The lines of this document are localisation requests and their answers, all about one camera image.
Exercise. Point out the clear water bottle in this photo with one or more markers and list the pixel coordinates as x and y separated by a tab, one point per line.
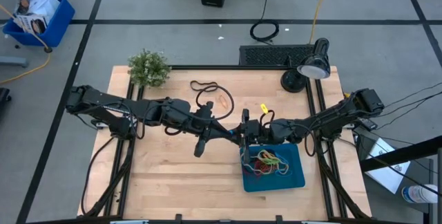
418	194

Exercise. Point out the black chair base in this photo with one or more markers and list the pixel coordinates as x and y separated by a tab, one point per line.
4	96

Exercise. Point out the white paper box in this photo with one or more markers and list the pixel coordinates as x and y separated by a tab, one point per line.
386	179

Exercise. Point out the small artificial green plant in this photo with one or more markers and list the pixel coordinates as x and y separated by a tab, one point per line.
148	68

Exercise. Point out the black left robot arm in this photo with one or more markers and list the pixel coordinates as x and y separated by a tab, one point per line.
103	106

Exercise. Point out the black table clamp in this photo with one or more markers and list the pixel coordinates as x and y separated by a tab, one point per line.
279	219
178	218

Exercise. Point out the small orange thin rubber band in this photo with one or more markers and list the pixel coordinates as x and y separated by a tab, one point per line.
224	101

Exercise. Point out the teal plastic bin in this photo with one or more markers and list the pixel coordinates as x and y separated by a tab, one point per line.
293	182

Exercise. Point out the red thin rubber band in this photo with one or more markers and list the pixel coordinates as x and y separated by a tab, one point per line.
263	167

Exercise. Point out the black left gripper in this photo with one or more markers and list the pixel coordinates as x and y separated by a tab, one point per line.
202	127

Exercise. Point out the black desk lamp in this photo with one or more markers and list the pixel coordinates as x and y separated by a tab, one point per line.
293	82

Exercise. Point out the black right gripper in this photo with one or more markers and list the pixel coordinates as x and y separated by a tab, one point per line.
259	132

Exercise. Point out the black power adapter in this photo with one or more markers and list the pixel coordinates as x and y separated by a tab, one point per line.
367	123

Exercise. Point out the black mesh-top box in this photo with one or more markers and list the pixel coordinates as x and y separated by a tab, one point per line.
266	56

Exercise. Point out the black floor plug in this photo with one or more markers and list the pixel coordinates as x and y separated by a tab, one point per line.
48	49

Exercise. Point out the grey furniture foot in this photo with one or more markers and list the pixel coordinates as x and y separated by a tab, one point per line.
14	61

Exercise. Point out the yellow clip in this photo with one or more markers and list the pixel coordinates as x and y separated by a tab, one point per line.
346	94

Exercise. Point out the green rubber band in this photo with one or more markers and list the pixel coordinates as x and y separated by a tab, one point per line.
273	160

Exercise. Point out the blue storage crate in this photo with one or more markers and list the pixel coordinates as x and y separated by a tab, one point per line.
60	27

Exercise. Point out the white printed carton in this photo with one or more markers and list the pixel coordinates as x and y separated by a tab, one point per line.
41	4
31	23

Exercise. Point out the dark grey side table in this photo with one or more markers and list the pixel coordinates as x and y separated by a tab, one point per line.
419	175

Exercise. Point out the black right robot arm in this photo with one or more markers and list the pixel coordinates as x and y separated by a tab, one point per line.
331	120

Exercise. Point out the long orange-red rubber band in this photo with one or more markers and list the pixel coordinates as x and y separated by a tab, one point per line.
264	152

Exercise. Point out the black metal bar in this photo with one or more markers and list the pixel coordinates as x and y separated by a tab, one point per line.
400	155

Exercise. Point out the blue rubber band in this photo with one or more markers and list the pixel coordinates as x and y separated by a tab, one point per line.
230	132
290	174

